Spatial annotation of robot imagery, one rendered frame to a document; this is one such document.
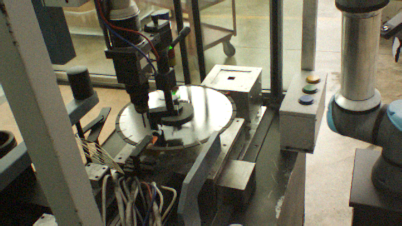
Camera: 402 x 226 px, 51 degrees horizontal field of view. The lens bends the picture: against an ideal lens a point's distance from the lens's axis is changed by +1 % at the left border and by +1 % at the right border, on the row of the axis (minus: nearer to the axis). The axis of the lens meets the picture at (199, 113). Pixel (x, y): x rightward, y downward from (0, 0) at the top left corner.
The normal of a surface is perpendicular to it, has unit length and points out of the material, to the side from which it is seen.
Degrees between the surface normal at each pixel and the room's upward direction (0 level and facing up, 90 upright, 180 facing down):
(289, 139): 90
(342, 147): 0
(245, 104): 90
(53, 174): 90
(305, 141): 90
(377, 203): 0
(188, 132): 0
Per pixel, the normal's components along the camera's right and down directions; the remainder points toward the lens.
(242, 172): -0.11, -0.85
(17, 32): 0.92, 0.11
